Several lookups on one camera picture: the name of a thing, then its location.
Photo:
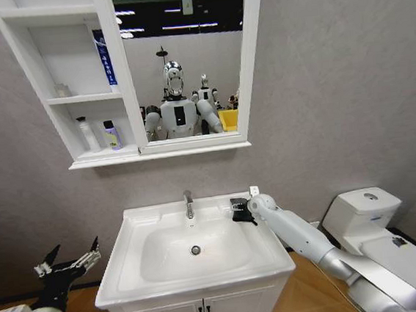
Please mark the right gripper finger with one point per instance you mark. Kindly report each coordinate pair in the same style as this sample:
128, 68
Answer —
237, 200
240, 216

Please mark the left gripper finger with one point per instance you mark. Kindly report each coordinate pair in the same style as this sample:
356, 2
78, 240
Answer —
88, 256
48, 261

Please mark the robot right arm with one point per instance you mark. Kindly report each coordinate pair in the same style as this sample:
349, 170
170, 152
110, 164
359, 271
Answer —
300, 235

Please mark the white ceramic washbasin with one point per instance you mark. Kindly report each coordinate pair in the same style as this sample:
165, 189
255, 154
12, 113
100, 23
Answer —
166, 263

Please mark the cabinet mirror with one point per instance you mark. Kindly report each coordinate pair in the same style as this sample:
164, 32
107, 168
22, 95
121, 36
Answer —
184, 66

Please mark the chrome faucet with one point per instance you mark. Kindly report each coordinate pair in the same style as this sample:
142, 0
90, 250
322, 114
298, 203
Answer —
189, 205

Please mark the chrome sink drain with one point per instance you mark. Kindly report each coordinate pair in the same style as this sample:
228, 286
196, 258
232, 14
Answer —
195, 249

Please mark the white toilet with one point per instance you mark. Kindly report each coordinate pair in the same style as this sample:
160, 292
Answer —
354, 215

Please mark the white bottle with black cap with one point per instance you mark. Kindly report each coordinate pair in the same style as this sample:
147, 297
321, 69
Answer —
89, 136

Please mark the purple bottle with black cap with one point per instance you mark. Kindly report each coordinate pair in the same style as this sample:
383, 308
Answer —
112, 137

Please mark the chrome toilet flush button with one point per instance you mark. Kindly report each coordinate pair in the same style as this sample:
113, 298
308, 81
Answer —
371, 196

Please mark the blue and white tube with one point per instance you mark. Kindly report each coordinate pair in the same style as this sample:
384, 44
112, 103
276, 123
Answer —
104, 59

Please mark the white wall cabinet with shelves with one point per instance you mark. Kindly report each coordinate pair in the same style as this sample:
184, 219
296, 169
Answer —
84, 98

